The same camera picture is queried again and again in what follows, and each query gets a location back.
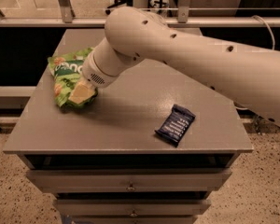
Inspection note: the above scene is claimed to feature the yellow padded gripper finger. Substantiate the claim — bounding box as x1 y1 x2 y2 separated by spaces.
69 80 95 105

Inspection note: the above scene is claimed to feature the green rice chip bag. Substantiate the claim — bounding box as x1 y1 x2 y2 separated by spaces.
48 48 98 108

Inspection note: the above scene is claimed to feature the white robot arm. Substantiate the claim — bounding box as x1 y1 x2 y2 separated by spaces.
81 7 280 127

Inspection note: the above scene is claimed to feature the grey drawer cabinet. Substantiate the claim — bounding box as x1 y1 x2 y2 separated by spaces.
3 27 254 224

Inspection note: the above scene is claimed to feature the metal guard railing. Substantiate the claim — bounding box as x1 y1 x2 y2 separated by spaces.
0 0 280 28

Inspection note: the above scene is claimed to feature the upper grey drawer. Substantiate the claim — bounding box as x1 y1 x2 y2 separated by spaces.
26 169 231 193

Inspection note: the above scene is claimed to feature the grey drawer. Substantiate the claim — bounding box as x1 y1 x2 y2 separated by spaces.
26 169 231 193
53 200 211 217

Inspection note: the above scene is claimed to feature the dark blue snack bar wrapper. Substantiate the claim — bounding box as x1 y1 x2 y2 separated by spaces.
155 104 196 147

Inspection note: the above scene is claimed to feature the metal upper drawer knob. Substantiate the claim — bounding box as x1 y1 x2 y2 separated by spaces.
126 183 136 192

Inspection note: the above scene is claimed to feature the metal drawer knob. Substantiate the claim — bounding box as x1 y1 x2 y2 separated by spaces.
130 210 138 217
126 183 136 192

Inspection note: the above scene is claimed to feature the lower grey drawer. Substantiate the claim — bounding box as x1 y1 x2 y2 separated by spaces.
53 200 211 217

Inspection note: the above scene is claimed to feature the metal lower drawer knob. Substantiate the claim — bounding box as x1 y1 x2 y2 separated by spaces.
130 210 138 217

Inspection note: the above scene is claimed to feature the white cable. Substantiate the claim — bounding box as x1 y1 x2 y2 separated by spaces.
251 14 276 50

